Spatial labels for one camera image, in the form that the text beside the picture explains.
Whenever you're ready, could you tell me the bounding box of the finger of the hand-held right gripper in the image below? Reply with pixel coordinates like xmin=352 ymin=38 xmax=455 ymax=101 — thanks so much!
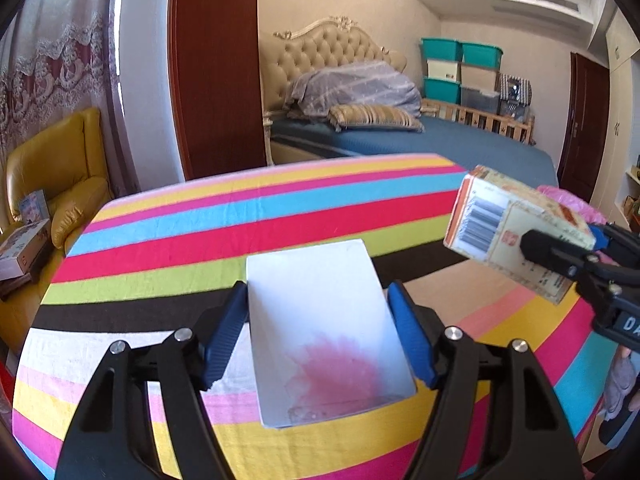
xmin=520 ymin=230 xmax=608 ymax=286
xmin=589 ymin=222 xmax=640 ymax=266

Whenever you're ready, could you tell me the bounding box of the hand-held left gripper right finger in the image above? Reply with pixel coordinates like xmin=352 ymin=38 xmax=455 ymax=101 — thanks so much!
xmin=387 ymin=282 xmax=583 ymax=480

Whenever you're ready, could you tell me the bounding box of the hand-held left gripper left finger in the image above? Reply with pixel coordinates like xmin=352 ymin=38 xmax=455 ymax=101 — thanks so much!
xmin=54 ymin=282 xmax=249 ymax=480

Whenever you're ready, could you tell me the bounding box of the pink plastic trash bag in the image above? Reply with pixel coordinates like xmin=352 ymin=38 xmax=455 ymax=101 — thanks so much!
xmin=537 ymin=185 xmax=608 ymax=226

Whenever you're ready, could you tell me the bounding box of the beige orange paper carton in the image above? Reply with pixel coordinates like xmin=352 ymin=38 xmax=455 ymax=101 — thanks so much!
xmin=442 ymin=165 xmax=598 ymax=306

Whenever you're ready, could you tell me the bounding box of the white box with pink print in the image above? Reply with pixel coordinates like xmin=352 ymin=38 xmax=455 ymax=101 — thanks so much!
xmin=246 ymin=240 xmax=418 ymax=430

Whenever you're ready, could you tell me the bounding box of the pale slipper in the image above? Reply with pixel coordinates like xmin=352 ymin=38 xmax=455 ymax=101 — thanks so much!
xmin=602 ymin=345 xmax=636 ymax=421

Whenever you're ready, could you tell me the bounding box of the striped colourful tablecloth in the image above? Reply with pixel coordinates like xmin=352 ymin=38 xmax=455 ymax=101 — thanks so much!
xmin=12 ymin=152 xmax=621 ymax=480

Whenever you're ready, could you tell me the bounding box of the dark wooden door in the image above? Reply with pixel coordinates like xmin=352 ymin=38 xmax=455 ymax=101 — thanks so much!
xmin=557 ymin=52 xmax=611 ymax=206

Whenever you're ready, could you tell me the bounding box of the bed with blue sheet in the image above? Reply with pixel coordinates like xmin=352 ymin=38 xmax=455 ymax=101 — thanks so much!
xmin=270 ymin=112 xmax=558 ymax=186

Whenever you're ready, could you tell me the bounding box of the white wardrobe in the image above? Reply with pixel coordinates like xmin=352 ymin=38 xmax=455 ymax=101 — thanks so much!
xmin=590 ymin=0 xmax=640 ymax=231

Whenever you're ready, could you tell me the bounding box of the black white checked bag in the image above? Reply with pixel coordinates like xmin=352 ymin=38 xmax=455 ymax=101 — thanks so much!
xmin=498 ymin=74 xmax=533 ymax=121

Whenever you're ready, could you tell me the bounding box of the grey clear storage box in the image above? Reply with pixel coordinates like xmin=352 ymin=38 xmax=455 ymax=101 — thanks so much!
xmin=459 ymin=86 xmax=501 ymax=115

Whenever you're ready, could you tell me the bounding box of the beige storage box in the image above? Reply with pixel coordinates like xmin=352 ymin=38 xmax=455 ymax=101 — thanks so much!
xmin=460 ymin=63 xmax=501 ymax=92

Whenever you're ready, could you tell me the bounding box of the teal storage box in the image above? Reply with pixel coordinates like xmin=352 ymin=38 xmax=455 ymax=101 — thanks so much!
xmin=420 ymin=37 xmax=463 ymax=61
xmin=461 ymin=42 xmax=503 ymax=68
xmin=424 ymin=77 xmax=462 ymax=106

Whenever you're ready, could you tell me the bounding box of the white storage box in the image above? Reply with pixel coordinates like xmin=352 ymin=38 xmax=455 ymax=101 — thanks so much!
xmin=426 ymin=58 xmax=462 ymax=83

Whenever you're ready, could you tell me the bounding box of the dark wooden tray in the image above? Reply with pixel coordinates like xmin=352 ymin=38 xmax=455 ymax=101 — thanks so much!
xmin=0 ymin=260 xmax=56 ymax=302

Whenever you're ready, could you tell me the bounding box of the striped gold pillow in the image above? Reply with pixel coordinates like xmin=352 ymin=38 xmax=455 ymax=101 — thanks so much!
xmin=327 ymin=103 xmax=426 ymax=133

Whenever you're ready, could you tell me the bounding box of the flat white cardboard box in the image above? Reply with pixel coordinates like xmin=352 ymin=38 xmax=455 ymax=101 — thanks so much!
xmin=0 ymin=219 xmax=53 ymax=281

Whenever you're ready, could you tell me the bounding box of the small colourful upright box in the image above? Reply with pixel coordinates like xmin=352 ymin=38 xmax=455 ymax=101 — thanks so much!
xmin=17 ymin=190 xmax=51 ymax=226

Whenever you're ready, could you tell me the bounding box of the yellow leather armchair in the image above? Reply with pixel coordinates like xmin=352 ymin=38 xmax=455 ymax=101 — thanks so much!
xmin=0 ymin=107 xmax=113 ymax=301

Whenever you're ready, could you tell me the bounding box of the grey striped duvet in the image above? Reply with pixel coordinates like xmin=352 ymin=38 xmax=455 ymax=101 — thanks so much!
xmin=285 ymin=60 xmax=423 ymax=118

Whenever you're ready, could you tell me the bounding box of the red brown wooden panel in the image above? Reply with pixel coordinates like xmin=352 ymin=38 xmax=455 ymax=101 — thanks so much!
xmin=167 ymin=0 xmax=268 ymax=181

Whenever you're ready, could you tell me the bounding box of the beige tufted headboard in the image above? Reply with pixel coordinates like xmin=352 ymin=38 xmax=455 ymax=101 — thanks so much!
xmin=260 ymin=16 xmax=408 ymax=131

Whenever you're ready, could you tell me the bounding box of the pink lace curtain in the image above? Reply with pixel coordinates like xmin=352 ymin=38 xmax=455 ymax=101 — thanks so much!
xmin=0 ymin=0 xmax=126 ymax=161

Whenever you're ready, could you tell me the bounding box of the wall shelf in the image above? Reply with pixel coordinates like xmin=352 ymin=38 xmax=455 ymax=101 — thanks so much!
xmin=624 ymin=155 xmax=640 ymax=233

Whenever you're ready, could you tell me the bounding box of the wooden crib rail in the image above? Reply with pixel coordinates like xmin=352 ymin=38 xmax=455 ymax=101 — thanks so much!
xmin=420 ymin=99 xmax=536 ymax=145

